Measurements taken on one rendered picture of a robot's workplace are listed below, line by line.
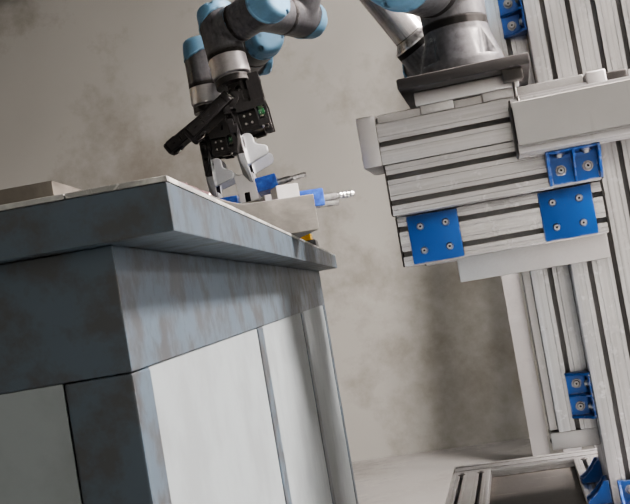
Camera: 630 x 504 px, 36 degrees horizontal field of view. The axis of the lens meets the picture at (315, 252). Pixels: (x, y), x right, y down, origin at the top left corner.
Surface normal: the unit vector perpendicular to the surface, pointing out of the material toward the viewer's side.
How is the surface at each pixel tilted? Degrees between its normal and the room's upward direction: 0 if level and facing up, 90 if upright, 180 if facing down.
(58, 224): 90
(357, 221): 90
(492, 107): 90
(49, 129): 90
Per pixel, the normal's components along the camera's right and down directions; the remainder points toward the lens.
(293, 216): 0.22, -0.07
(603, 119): -0.20, -0.01
